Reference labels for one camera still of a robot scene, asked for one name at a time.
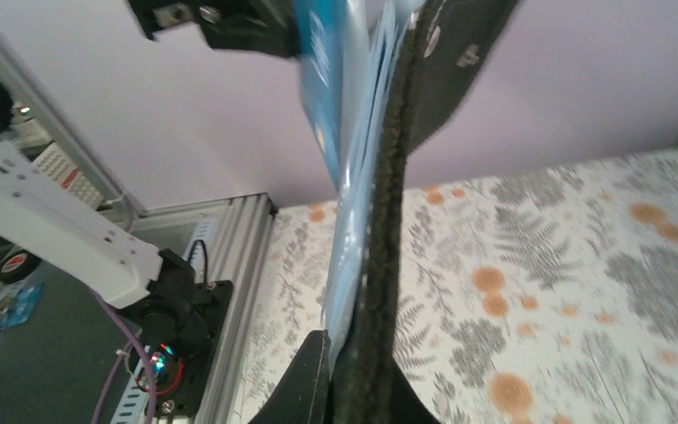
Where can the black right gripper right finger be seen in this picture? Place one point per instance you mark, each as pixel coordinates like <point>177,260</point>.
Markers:
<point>415,392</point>

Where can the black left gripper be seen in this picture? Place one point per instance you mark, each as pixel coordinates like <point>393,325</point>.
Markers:
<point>265,26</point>

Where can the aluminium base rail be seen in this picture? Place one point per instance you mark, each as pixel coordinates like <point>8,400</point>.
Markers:
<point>226,242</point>

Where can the blue credit card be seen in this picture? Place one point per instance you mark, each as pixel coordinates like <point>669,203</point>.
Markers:
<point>321,26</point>

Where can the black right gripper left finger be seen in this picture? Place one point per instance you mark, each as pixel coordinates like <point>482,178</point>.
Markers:
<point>301,395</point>

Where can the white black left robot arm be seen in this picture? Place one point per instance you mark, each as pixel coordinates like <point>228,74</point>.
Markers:
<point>122,107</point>

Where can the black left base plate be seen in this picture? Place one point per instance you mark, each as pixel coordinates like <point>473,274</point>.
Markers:
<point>181,323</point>

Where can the floral table cover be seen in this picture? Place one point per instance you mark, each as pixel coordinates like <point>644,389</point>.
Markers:
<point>545,297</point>

